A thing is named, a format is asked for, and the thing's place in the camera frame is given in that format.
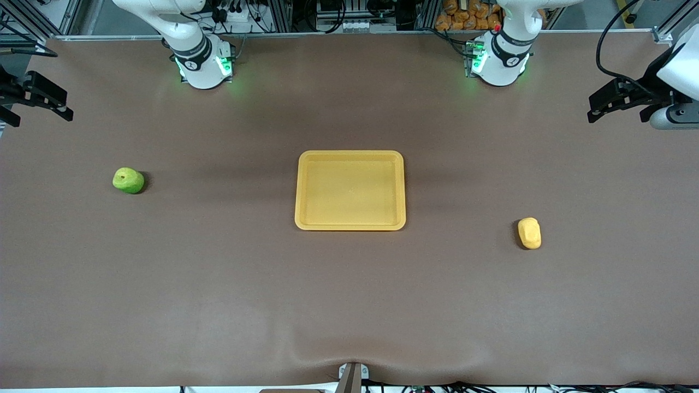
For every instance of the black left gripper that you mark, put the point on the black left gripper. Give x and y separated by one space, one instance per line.
651 90

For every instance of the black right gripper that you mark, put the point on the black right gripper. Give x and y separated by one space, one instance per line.
12 91

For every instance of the green apple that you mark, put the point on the green apple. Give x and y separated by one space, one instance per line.
128 181

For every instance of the yellow potato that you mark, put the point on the yellow potato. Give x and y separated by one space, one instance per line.
529 233

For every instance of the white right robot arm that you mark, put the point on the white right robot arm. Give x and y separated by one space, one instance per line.
199 71

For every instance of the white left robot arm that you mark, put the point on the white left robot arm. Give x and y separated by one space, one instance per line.
499 65

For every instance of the yellow plastic tray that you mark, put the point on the yellow plastic tray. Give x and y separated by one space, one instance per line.
349 191

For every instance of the yellow bar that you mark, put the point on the yellow bar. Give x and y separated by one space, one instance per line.
625 8

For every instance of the grey base connector panel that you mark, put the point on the grey base connector panel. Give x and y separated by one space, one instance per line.
472 60
228 60

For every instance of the pile of orange packs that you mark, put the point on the pile of orange packs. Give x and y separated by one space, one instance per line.
453 22

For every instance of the white power strip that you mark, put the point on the white power strip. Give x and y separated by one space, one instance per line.
240 19

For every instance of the brown table mat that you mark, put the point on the brown table mat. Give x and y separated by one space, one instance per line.
218 300

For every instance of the grey electronics box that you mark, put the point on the grey electronics box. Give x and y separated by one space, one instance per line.
355 24

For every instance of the aluminium frame profile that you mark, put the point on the aluminium frame profile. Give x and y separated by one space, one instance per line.
68 19
276 16
426 16
669 27

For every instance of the silver table edge rail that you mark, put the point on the silver table edge rail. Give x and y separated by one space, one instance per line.
355 34

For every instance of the grey metal camera bracket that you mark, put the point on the grey metal camera bracket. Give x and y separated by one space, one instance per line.
349 379

